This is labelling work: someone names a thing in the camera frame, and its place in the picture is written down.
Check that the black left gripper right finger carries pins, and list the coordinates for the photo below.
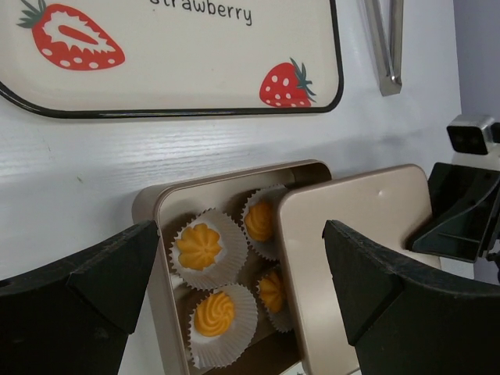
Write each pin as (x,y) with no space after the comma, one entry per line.
(405,317)

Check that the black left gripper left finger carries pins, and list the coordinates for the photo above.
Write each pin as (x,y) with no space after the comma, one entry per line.
(74,315)

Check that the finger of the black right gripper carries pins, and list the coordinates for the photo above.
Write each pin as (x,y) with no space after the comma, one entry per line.
(464,224)

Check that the gold tin lid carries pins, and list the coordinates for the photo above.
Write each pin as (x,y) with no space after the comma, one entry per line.
(385,206)

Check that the silver metal tongs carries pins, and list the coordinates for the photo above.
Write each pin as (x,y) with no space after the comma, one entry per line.
(387,49)

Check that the orange swirl cookie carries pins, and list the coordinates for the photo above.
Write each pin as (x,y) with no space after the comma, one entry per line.
(214,315)
(198,247)
(259,221)
(272,291)

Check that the gold square tin box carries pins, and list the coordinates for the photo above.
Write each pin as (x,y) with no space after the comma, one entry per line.
(171,299)

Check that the strawberry print tray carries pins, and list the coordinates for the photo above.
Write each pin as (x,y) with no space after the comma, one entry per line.
(141,58)

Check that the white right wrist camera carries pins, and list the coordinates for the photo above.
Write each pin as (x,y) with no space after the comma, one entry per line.
(473,134)

